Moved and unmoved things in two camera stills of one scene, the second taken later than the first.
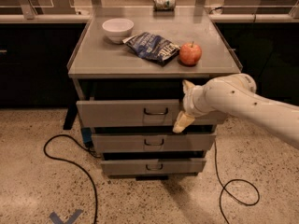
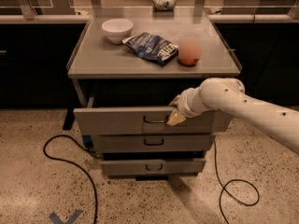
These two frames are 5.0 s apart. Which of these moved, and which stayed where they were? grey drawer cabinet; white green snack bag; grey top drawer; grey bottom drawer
Moved: grey top drawer
Stayed: grey drawer cabinet; grey bottom drawer; white green snack bag
